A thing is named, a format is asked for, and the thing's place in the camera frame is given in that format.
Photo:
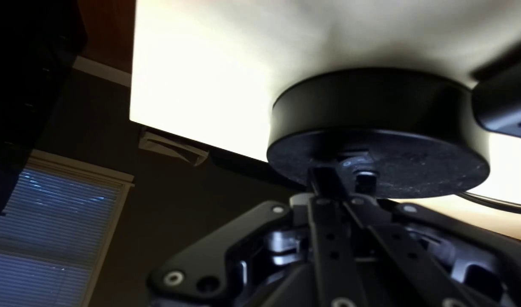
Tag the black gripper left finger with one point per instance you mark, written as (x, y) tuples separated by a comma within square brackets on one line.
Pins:
[(337, 273)]

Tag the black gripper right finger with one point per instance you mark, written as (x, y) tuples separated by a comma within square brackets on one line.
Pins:
[(418, 271)]

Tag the round dark lamp base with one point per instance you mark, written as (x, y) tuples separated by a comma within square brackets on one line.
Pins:
[(386, 131)]

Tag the light wooden side table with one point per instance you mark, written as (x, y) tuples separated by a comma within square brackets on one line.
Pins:
[(211, 70)]

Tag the window with blinds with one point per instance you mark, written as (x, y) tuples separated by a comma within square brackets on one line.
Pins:
[(57, 230)]

